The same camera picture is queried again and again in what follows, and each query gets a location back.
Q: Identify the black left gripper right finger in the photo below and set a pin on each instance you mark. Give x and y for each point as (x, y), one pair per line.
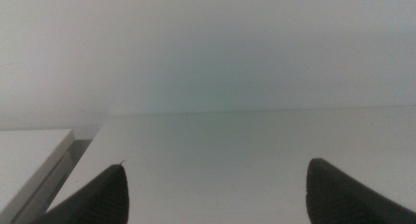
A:
(334, 201)

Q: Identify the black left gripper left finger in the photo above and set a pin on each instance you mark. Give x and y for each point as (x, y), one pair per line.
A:
(100, 201)

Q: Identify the white side table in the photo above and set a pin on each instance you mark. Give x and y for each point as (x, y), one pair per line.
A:
(22, 159)

